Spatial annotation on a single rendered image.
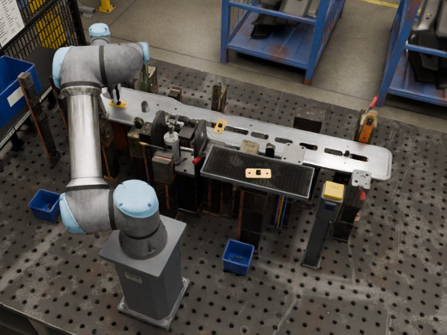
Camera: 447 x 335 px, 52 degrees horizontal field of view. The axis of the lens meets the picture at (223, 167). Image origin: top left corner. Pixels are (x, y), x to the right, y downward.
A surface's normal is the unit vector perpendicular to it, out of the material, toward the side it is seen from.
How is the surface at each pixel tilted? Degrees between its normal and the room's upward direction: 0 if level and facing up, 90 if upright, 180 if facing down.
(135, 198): 7
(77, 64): 36
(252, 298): 0
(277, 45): 0
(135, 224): 90
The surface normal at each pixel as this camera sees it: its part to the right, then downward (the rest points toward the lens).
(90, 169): 0.47, -0.12
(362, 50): 0.03, -0.66
